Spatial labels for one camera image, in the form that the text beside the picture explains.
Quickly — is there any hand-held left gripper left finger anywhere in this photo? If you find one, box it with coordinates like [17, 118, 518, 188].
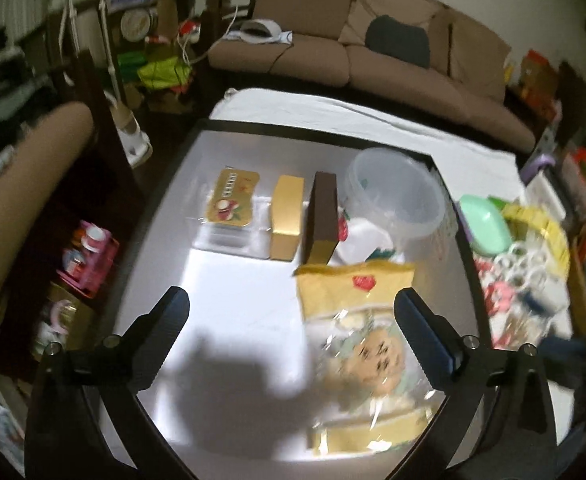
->
[23, 286, 198, 480]

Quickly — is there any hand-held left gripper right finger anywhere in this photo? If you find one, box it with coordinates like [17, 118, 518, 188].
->
[394, 287, 558, 480]

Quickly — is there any yellow clear snack bag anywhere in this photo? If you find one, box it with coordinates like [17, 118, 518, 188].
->
[293, 259, 448, 458]

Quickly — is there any clear round plastic container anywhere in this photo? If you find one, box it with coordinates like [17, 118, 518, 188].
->
[343, 147, 446, 251]

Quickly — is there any white packet with red print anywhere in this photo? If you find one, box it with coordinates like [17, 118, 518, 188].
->
[334, 205, 398, 265]

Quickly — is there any pink toy box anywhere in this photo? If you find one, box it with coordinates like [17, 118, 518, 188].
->
[57, 220, 120, 298]

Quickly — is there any green plastic lid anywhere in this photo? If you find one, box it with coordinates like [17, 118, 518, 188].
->
[459, 194, 514, 257]

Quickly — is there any clear tub with gold lid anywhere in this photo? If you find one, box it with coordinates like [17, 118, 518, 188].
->
[193, 167, 262, 253]

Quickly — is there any yellow packet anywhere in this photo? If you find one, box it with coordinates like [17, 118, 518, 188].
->
[503, 202, 571, 273]

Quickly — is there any brown box with gold base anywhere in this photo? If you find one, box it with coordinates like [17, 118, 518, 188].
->
[300, 171, 340, 266]

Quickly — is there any gold rectangular box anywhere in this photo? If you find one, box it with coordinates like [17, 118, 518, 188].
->
[269, 175, 306, 262]

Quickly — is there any white garment steamer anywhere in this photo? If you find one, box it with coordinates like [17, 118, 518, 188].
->
[65, 0, 152, 167]

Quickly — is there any brown padded armchair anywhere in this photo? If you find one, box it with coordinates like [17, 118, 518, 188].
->
[0, 50, 144, 341]

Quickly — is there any white cloth sheet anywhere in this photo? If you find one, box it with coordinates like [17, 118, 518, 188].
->
[209, 87, 526, 201]

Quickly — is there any neon green bag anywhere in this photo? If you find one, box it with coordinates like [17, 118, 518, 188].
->
[138, 56, 194, 92]

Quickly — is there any dark blue cushion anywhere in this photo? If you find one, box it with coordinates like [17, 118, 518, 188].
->
[365, 15, 432, 70]

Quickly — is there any round metal tin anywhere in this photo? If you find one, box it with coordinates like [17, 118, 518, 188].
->
[120, 9, 154, 42]

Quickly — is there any brown fabric sofa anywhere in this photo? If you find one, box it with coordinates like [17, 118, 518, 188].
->
[207, 0, 536, 153]

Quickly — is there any white device on sofa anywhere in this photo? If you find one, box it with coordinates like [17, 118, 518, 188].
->
[225, 17, 294, 47]

